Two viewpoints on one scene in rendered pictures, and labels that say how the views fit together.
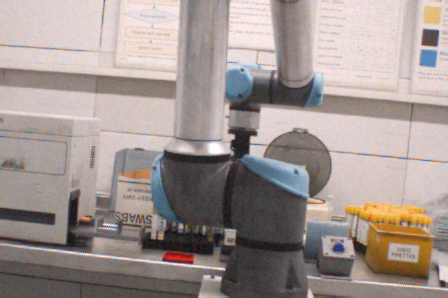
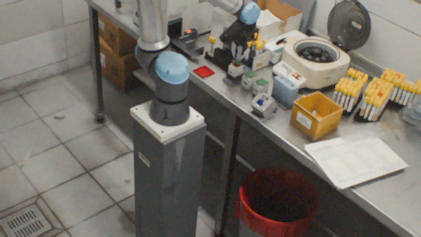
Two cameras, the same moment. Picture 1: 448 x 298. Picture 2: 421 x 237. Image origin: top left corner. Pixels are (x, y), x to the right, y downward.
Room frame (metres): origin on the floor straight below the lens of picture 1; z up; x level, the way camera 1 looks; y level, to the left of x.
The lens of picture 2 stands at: (0.02, -1.24, 2.06)
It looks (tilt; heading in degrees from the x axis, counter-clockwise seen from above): 38 degrees down; 43
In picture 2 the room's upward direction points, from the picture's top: 5 degrees clockwise
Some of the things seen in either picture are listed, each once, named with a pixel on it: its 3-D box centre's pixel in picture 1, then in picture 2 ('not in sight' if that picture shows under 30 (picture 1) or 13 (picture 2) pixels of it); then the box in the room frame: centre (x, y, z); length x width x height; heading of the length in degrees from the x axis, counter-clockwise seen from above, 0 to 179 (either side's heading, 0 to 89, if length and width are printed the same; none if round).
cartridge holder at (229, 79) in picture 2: (231, 250); (234, 76); (1.40, -0.11, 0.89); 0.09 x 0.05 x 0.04; 176
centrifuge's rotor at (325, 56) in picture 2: not in sight; (315, 56); (1.71, -0.29, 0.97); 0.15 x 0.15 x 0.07
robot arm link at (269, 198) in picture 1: (269, 197); (170, 75); (1.02, -0.13, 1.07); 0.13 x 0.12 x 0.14; 75
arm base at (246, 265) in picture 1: (266, 265); (170, 103); (1.01, -0.14, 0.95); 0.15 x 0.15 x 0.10
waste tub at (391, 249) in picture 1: (397, 249); (316, 116); (1.41, -0.51, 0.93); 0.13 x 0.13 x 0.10; 82
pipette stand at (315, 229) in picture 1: (325, 242); (284, 92); (1.44, -0.34, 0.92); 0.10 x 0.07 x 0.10; 81
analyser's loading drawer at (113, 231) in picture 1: (100, 227); (183, 41); (1.39, 0.20, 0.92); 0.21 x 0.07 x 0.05; 86
